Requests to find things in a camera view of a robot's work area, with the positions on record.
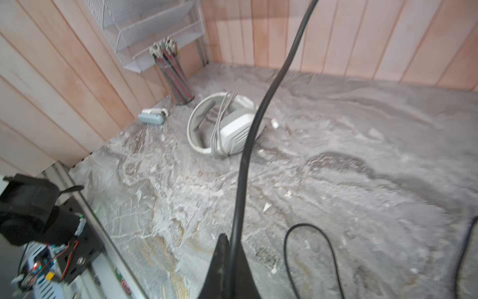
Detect white headphone cable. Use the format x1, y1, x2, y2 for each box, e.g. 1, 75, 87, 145
210, 91, 240, 158

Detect white mesh wall shelf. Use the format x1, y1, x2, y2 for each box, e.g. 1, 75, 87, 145
84, 1, 205, 74

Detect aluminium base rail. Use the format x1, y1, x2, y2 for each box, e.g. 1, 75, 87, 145
10, 160, 150, 299

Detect white headphones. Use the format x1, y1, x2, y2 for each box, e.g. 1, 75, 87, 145
187, 92, 257, 158

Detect clear pencil jar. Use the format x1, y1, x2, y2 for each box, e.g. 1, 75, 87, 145
149, 37, 194, 105

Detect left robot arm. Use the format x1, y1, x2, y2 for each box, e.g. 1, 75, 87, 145
1, 173, 87, 246

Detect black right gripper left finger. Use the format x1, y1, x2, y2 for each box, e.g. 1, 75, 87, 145
198, 234, 230, 299

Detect light blue stapler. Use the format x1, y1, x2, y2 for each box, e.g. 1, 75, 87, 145
138, 108, 169, 125

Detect black headphone cable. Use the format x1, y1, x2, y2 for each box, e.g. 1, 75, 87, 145
225, 0, 478, 299

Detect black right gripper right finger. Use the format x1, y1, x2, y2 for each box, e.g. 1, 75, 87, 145
233, 244, 261, 299

